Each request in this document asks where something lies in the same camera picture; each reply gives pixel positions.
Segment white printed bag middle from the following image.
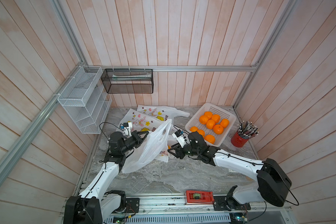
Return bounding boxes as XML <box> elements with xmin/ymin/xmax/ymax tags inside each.
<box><xmin>119</xmin><ymin>109</ymin><xmax>164</xmax><ymax>132</ymax></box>

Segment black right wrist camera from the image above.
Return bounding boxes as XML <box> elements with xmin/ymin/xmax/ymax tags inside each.
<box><xmin>172</xmin><ymin>129</ymin><xmax>187</xmax><ymax>147</ymax></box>

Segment red cup of pens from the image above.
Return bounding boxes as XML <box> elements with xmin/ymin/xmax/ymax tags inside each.
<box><xmin>231</xmin><ymin>121</ymin><xmax>259</xmax><ymax>148</ymax></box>

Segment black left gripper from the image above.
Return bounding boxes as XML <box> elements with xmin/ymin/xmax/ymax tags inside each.
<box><xmin>120</xmin><ymin>130</ymin><xmax>149</xmax><ymax>154</ymax></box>

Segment orange fruit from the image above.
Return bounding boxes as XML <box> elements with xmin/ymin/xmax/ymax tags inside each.
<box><xmin>211</xmin><ymin>114</ymin><xmax>220</xmax><ymax>123</ymax></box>
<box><xmin>204</xmin><ymin>111</ymin><xmax>213</xmax><ymax>119</ymax></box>
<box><xmin>199</xmin><ymin>115</ymin><xmax>210</xmax><ymax>125</ymax></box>
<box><xmin>206</xmin><ymin>119</ymin><xmax>216</xmax><ymax>130</ymax></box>
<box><xmin>213</xmin><ymin>124</ymin><xmax>225</xmax><ymax>135</ymax></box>
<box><xmin>220</xmin><ymin>119</ymin><xmax>230</xmax><ymax>128</ymax></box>
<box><xmin>190</xmin><ymin>126</ymin><xmax>198</xmax><ymax>132</ymax></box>

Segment white printed bag back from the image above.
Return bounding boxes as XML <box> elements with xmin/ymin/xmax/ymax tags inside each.
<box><xmin>137</xmin><ymin>105</ymin><xmax>190</xmax><ymax>121</ymax></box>

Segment white plastic perforated basket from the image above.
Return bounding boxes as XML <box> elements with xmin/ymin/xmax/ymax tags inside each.
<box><xmin>185</xmin><ymin>103</ymin><xmax>236</xmax><ymax>147</ymax></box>

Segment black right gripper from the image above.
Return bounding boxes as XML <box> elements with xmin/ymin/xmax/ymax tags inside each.
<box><xmin>167</xmin><ymin>142</ymin><xmax>201</xmax><ymax>160</ymax></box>

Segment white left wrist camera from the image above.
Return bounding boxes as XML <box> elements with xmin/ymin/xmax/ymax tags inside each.
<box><xmin>120</xmin><ymin>121</ymin><xmax>133</xmax><ymax>137</ymax></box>

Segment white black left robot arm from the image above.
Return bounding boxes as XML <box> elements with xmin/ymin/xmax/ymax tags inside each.
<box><xmin>63</xmin><ymin>131</ymin><xmax>149</xmax><ymax>224</ymax></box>

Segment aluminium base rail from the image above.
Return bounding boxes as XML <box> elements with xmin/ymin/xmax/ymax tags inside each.
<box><xmin>103</xmin><ymin>193</ymin><xmax>297</xmax><ymax>224</ymax></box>

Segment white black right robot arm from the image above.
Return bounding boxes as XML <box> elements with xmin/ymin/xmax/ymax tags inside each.
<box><xmin>168</xmin><ymin>130</ymin><xmax>292</xmax><ymax>211</ymax></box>

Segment white wire mesh shelf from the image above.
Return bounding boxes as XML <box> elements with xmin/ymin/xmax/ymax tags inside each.
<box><xmin>58</xmin><ymin>66</ymin><xmax>112</xmax><ymax>134</ymax></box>

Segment black wire mesh basket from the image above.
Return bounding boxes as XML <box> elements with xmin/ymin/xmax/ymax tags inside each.
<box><xmin>101</xmin><ymin>68</ymin><xmax>154</xmax><ymax>94</ymax></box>

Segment white printed bag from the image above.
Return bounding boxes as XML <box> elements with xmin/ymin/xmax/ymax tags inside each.
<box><xmin>119</xmin><ymin>109</ymin><xmax>164</xmax><ymax>132</ymax></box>
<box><xmin>137</xmin><ymin>105</ymin><xmax>190</xmax><ymax>121</ymax></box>

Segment red tape dispenser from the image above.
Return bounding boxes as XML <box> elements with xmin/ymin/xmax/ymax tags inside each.
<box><xmin>186</xmin><ymin>190</ymin><xmax>215</xmax><ymax>204</ymax></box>

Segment white plastic bag front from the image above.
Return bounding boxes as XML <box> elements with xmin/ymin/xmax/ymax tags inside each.
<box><xmin>121</xmin><ymin>119</ymin><xmax>172</xmax><ymax>174</ymax></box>

